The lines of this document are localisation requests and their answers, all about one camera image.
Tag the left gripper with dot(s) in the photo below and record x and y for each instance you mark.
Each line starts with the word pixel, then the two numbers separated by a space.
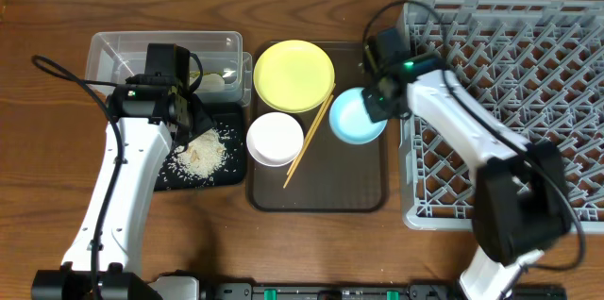
pixel 199 121

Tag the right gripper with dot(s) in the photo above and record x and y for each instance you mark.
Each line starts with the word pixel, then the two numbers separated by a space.
pixel 370 100

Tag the blue bowl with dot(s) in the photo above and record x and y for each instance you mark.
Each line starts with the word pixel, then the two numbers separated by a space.
pixel 349 120

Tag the white rice pile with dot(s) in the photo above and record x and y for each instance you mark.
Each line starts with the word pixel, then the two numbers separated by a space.
pixel 210 160

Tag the yellow-green snack wrapper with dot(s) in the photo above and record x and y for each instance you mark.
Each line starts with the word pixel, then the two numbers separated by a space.
pixel 213 81

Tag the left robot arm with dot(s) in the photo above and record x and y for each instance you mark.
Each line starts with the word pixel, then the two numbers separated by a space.
pixel 151 116

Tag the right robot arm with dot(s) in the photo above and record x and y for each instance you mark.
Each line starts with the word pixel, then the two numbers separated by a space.
pixel 521 195

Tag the black food-waste tray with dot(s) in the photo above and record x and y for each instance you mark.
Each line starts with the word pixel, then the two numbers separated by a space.
pixel 225 114

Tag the clear plastic waste bin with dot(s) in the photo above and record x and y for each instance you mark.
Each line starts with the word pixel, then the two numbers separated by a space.
pixel 115 56

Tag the grey dishwasher rack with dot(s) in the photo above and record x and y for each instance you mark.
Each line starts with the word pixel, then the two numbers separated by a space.
pixel 537 66

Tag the wooden chopstick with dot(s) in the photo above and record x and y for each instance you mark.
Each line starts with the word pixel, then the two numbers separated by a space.
pixel 309 132
pixel 309 142

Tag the brown serving tray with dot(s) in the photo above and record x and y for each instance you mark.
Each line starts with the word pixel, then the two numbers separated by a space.
pixel 332 176

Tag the yellow plate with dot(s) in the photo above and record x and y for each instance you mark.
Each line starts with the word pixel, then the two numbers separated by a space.
pixel 294 76

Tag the black rail with green clips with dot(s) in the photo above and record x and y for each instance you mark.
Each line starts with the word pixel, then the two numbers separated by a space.
pixel 245 291

